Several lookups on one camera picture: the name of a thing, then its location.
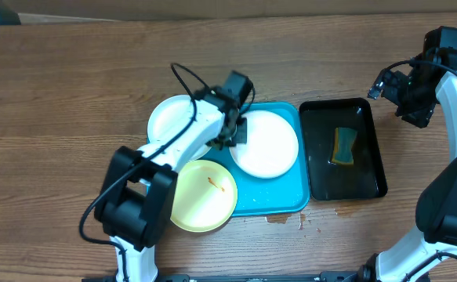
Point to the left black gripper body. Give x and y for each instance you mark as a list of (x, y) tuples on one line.
[(239, 137)]

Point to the teal plastic tray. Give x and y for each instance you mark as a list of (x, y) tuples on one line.
[(286, 193)]

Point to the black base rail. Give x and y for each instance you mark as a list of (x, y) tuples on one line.
[(328, 276)]

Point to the black water tray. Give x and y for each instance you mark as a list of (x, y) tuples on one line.
[(365, 179)]

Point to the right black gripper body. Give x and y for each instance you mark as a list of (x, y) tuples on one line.
[(387, 84)]

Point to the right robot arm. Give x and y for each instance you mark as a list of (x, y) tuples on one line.
[(433, 239)]

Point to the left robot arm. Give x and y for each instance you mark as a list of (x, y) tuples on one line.
[(135, 201)]

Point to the yellow green plate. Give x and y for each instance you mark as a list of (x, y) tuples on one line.
[(205, 198)]

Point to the green yellow sponge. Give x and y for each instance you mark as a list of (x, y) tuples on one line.
[(344, 140)]

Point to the white plate with stain left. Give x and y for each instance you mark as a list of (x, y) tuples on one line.
[(173, 114)]

